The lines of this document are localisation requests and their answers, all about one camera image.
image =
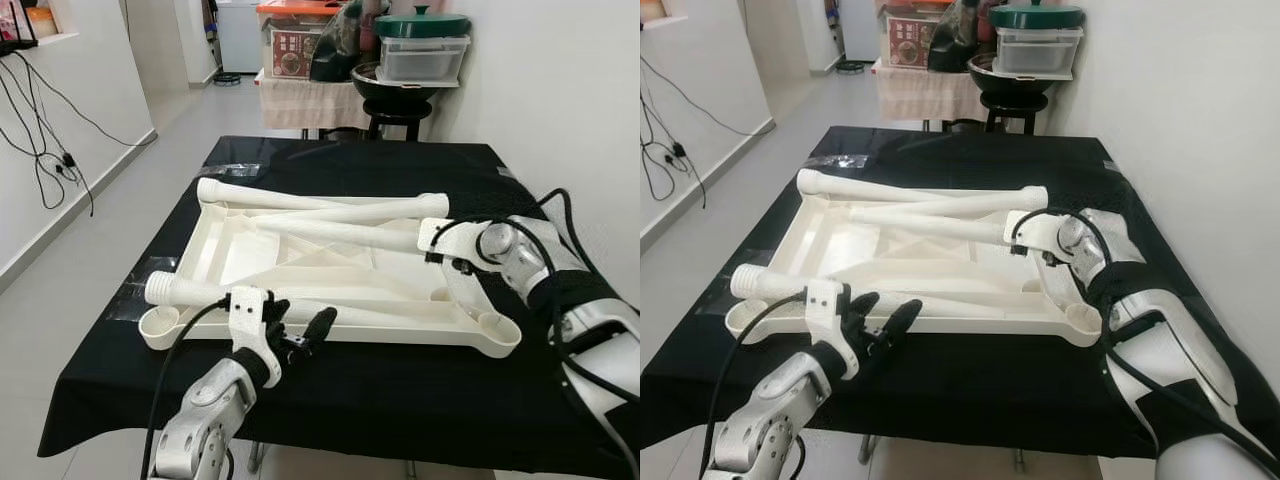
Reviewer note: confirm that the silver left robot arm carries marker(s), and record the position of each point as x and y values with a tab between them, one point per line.
200	420
765	420

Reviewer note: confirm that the white plastic table top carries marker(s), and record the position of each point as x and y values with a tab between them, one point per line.
830	250
230	260

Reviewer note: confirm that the black tablecloth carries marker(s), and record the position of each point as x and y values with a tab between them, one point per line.
400	400
960	390

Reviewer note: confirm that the black wok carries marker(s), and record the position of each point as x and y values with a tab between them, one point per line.
1005	85
395	92

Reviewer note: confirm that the clear plastic container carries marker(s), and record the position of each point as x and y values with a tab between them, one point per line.
425	60
1040	52

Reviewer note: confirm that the beige cloth covered table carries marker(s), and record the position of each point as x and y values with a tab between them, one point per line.
300	103
920	95

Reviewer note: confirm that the black plastic bag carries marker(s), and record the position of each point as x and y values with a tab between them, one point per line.
340	50
955	45

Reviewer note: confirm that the black round floor object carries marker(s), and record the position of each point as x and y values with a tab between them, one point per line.
227	79
850	67

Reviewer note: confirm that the green pot lid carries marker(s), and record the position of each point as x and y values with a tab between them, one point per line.
420	25
1035	17

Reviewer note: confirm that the orange lid storage box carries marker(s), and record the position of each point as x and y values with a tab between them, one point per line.
910	45
295	50

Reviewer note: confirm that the white appliance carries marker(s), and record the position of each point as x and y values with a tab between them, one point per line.
240	35
858	30

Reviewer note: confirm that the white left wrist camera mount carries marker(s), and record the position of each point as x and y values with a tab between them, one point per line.
245	320
822	310

